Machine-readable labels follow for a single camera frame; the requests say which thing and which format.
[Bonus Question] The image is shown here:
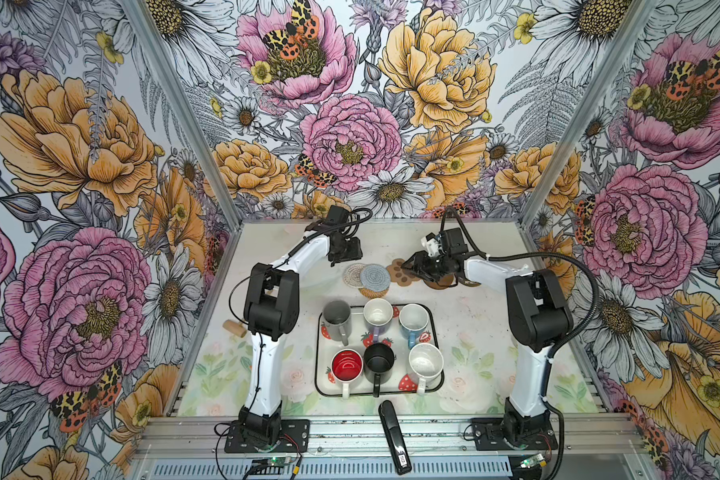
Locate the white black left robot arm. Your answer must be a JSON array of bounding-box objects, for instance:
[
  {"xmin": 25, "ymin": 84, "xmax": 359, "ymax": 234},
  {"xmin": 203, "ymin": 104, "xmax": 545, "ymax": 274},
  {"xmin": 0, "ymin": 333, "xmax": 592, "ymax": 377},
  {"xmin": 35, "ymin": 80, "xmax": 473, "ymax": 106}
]
[{"xmin": 237, "ymin": 206, "xmax": 373, "ymax": 450}]

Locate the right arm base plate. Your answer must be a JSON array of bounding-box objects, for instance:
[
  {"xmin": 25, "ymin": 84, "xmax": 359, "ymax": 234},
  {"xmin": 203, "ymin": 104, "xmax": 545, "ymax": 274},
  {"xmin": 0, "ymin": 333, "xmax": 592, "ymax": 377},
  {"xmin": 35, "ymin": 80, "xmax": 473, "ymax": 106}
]
[{"xmin": 470, "ymin": 416, "xmax": 558, "ymax": 451}]

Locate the tan wicker coaster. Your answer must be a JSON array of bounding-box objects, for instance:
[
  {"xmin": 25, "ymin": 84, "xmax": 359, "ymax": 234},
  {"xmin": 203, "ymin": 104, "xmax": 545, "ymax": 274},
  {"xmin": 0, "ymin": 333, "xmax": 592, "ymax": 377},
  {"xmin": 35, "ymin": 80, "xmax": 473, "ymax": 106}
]
[{"xmin": 358, "ymin": 287, "xmax": 389, "ymax": 299}]

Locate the red mug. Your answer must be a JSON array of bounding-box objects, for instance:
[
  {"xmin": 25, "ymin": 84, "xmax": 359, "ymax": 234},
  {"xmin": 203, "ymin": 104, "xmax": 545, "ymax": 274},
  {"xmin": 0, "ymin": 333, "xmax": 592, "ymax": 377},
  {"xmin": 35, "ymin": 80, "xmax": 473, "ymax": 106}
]
[{"xmin": 330, "ymin": 348, "xmax": 364, "ymax": 399}]

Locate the brown paw shaped coaster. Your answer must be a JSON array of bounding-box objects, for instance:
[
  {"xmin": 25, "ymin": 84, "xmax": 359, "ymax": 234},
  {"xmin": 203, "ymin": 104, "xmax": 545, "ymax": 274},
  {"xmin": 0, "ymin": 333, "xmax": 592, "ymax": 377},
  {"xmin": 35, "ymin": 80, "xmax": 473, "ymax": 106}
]
[{"xmin": 386, "ymin": 258, "xmax": 418, "ymax": 287}]

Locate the grey mug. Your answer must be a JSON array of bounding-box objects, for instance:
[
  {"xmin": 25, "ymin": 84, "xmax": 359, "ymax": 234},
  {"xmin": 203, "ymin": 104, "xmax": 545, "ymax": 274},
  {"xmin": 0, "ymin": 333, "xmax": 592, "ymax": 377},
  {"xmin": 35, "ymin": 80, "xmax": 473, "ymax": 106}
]
[{"xmin": 322, "ymin": 300, "xmax": 352, "ymax": 347}]

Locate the white purple mug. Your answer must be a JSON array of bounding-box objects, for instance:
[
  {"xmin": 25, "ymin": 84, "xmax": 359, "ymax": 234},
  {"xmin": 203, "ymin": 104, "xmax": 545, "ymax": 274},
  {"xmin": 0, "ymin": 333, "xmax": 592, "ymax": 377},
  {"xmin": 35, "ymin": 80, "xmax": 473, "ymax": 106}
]
[{"xmin": 363, "ymin": 298, "xmax": 394, "ymax": 343}]

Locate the black stapler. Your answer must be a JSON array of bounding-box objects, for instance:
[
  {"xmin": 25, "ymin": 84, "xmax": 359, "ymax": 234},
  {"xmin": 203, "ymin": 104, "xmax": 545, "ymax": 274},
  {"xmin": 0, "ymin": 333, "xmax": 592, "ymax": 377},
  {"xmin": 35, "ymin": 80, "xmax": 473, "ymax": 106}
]
[{"xmin": 378, "ymin": 400, "xmax": 413, "ymax": 475}]

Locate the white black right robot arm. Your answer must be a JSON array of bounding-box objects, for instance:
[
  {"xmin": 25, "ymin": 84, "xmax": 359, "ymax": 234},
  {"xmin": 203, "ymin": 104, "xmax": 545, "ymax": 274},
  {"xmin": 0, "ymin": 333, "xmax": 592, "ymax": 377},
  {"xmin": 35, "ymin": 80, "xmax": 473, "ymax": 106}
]
[{"xmin": 402, "ymin": 227, "xmax": 600, "ymax": 448}]

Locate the multicolour woven coaster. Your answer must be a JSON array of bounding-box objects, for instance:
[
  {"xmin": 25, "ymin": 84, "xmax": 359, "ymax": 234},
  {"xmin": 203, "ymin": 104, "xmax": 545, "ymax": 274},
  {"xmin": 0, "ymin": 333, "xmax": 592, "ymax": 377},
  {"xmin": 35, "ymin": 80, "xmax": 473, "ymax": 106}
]
[{"xmin": 342, "ymin": 263, "xmax": 365, "ymax": 289}]

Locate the strawberry print serving tray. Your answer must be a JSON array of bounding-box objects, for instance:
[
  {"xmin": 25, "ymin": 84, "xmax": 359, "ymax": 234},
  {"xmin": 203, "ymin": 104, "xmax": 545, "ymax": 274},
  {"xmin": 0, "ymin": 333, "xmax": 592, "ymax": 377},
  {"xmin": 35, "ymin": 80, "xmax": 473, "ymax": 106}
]
[{"xmin": 314, "ymin": 304, "xmax": 445, "ymax": 399}]

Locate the wooden mallet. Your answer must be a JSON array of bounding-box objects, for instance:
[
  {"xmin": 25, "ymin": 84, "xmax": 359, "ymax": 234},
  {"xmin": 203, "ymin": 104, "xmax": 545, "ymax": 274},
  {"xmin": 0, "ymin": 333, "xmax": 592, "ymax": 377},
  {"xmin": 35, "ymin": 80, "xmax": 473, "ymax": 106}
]
[{"xmin": 222, "ymin": 320, "xmax": 248, "ymax": 338}]

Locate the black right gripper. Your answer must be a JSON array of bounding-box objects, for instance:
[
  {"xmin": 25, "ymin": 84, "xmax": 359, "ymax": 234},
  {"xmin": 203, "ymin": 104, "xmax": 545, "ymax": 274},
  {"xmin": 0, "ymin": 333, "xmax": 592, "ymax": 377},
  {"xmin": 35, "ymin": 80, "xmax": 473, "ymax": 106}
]
[{"xmin": 400, "ymin": 249, "xmax": 452, "ymax": 283}]

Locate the black mug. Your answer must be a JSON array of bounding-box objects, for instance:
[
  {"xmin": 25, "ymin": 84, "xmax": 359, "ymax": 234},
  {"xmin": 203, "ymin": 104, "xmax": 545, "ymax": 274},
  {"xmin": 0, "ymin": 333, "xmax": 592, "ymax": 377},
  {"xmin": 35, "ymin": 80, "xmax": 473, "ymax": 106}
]
[{"xmin": 363, "ymin": 343, "xmax": 396, "ymax": 398}]

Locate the aluminium front rail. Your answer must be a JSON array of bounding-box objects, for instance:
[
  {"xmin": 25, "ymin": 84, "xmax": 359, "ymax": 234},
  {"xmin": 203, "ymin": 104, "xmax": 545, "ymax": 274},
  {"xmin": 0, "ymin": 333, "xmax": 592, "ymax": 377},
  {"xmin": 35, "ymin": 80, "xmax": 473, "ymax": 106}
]
[{"xmin": 133, "ymin": 413, "xmax": 645, "ymax": 460}]

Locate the matte brown round coaster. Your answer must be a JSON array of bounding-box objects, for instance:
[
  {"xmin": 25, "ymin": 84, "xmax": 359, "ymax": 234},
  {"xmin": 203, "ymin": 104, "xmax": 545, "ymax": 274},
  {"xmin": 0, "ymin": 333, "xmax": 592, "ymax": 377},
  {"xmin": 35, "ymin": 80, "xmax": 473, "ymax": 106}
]
[{"xmin": 424, "ymin": 275, "xmax": 456, "ymax": 290}]

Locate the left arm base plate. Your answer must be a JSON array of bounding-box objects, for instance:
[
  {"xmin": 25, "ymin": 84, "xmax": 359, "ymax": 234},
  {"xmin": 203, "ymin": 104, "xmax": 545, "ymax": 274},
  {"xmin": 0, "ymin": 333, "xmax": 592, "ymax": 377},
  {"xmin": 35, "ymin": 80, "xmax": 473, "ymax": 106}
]
[{"xmin": 222, "ymin": 417, "xmax": 310, "ymax": 454}]

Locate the white blue mug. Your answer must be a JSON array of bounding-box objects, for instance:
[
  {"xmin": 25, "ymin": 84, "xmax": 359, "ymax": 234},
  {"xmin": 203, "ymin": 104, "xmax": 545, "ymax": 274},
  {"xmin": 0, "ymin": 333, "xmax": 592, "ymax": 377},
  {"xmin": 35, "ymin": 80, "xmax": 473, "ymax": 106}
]
[{"xmin": 398, "ymin": 303, "xmax": 430, "ymax": 349}]

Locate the grey blue woven coaster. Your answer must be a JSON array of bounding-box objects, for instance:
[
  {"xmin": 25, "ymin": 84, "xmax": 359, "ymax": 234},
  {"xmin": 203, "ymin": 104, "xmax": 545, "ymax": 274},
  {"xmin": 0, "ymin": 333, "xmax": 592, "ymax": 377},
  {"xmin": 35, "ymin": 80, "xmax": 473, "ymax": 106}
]
[{"xmin": 360, "ymin": 264, "xmax": 391, "ymax": 292}]

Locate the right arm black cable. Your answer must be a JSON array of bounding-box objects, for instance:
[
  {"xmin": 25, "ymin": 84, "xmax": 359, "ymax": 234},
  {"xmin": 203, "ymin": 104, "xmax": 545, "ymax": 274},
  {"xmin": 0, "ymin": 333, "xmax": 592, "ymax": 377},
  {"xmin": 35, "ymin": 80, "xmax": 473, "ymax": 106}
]
[{"xmin": 440, "ymin": 206, "xmax": 601, "ymax": 480}]

